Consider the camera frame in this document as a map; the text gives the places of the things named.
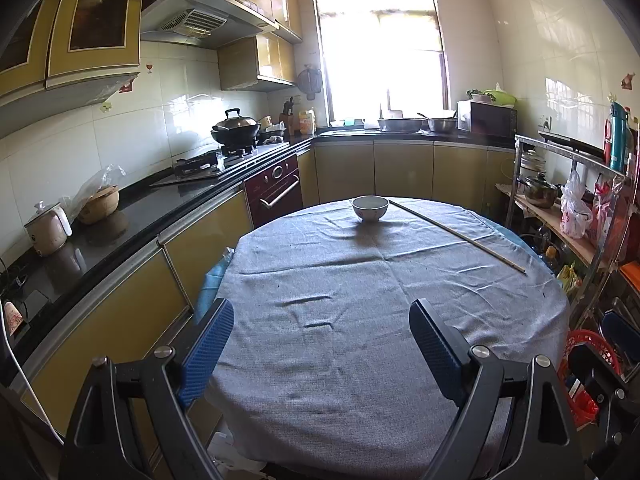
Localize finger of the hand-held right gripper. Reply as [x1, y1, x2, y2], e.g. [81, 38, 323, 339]
[569, 342, 629, 402]
[600, 310, 640, 362]

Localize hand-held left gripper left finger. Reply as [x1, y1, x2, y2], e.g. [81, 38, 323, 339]
[59, 299, 235, 480]

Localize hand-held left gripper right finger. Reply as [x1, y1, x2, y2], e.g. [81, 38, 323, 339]
[409, 299, 586, 480]

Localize red plastic basket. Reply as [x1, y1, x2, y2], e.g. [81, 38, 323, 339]
[556, 329, 625, 432]

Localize blue plastic sheet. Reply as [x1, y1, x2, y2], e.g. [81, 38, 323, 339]
[192, 247, 236, 332]

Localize round table with grey cloth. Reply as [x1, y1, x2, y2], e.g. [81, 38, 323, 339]
[200, 196, 572, 479]

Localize long thin wooden stick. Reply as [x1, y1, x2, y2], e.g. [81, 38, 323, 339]
[388, 199, 528, 275]

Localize red plastic shopping bag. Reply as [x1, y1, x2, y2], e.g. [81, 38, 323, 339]
[590, 180, 632, 261]

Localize white and pink plastic bag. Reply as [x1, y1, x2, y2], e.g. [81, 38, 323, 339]
[560, 170, 595, 240]

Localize white ceramic bowl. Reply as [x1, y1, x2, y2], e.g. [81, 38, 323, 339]
[351, 195, 390, 223]

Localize stainless steel pot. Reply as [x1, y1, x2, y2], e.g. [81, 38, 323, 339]
[517, 172, 563, 209]

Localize metal storage rack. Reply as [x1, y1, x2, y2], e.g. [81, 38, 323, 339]
[504, 130, 640, 346]

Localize dark red built-in oven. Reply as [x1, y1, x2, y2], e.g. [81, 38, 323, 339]
[243, 154, 304, 229]

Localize black induction cooker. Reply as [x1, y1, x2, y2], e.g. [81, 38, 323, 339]
[0, 260, 53, 341]

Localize black gas stove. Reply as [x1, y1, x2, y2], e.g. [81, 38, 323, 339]
[149, 141, 292, 189]

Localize pink paper cup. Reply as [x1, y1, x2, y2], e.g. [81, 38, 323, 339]
[4, 301, 30, 337]

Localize teal thermos bottle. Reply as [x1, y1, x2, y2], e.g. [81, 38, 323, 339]
[610, 101, 632, 173]

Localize small white electric cooker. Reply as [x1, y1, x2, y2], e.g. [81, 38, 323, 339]
[23, 201, 74, 257]

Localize clear plastic bag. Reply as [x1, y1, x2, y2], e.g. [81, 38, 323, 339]
[59, 163, 127, 217]

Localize black wok with lid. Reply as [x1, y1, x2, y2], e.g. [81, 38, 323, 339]
[210, 108, 262, 147]

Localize wide metal basin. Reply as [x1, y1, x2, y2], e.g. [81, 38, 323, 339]
[376, 117, 427, 134]

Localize dark microwave oven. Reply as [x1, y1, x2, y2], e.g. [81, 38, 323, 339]
[456, 100, 519, 139]

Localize knife block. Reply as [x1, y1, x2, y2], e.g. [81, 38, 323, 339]
[279, 96, 297, 136]

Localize green plastic colander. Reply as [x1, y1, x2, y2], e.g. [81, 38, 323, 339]
[467, 89, 518, 107]

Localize round hanging strainer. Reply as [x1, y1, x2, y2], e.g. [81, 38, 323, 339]
[297, 64, 324, 101]

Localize bright kitchen window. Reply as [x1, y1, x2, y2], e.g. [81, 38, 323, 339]
[310, 0, 450, 128]

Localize silver range hood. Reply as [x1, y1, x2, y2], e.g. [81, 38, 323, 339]
[139, 0, 280, 51]

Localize yellow framed upper cabinets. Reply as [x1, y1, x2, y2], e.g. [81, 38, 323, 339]
[0, 0, 146, 111]

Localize white power cable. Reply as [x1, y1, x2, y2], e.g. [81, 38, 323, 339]
[0, 305, 66, 446]

